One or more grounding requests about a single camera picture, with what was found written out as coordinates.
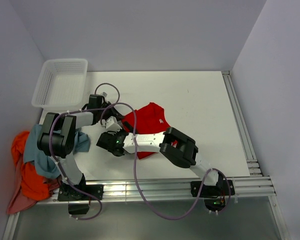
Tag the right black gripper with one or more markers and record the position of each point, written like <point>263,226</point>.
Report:
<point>118,132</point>

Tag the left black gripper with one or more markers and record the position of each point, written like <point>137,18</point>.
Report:
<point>114,112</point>

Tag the red t shirt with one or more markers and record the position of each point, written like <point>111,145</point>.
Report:
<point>150,120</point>

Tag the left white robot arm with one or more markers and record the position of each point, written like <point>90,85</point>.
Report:
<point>57,139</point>

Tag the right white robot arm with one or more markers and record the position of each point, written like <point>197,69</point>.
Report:
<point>177,147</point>

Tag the white plastic perforated basket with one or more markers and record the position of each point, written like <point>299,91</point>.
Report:
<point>61,85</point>

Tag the orange t shirt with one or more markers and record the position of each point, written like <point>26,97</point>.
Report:
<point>32,185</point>

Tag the pink t shirt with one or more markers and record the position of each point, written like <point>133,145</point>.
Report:
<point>19,202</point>

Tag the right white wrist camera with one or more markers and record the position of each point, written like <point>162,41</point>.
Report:
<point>111,125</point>

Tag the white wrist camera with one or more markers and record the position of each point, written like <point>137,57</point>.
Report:
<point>104,94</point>
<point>111,125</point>

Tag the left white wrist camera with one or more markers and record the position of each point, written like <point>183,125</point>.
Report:
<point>104,94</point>

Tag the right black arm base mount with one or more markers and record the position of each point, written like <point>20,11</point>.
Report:
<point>214,197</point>

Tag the aluminium right side rail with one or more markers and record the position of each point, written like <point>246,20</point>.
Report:
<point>251,159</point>

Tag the aluminium front rail frame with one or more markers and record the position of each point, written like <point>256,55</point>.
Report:
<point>124,216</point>

